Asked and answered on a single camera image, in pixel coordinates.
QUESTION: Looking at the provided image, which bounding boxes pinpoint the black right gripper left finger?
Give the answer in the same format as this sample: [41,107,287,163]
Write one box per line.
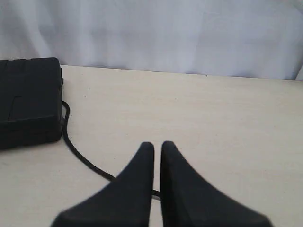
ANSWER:
[52,142,154,227]

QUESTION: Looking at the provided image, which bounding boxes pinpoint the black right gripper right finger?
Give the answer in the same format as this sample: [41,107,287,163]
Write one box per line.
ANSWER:
[160,141,271,227]

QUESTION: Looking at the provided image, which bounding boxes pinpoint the black frayed cord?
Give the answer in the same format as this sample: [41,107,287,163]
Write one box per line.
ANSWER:
[61,101,161,197]

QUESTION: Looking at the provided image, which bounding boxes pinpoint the black plastic carry case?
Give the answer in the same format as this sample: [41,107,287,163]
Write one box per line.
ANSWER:
[0,57,63,149]

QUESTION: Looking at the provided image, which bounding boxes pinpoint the white backdrop cloth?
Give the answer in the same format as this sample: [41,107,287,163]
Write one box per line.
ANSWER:
[0,0,303,80]

